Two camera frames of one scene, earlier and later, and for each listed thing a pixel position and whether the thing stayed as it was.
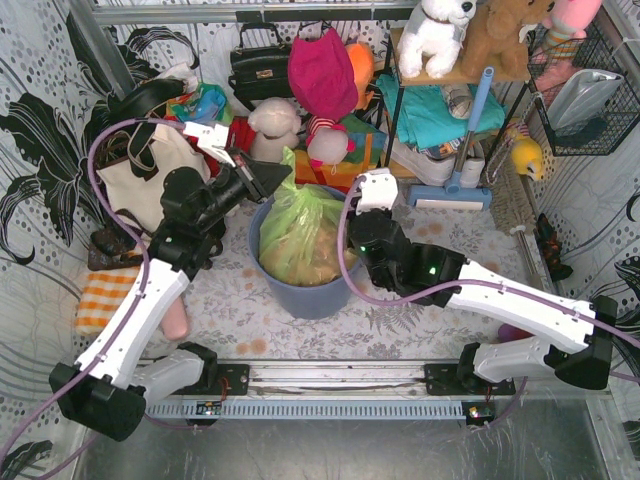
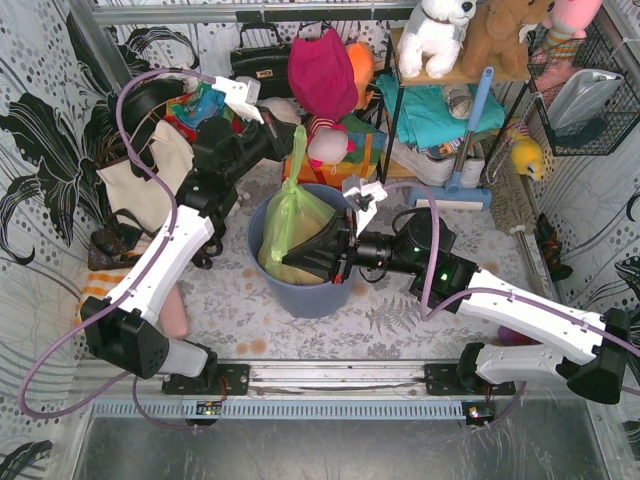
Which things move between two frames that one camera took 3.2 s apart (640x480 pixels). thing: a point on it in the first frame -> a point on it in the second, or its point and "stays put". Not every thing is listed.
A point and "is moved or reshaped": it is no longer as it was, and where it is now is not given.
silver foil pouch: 580,96 stays put
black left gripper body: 250,177 -> 273,134
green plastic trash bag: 299,238 is moved or reshaped
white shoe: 435,171 stays put
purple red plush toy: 508,332 stays put
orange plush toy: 362,61 stays put
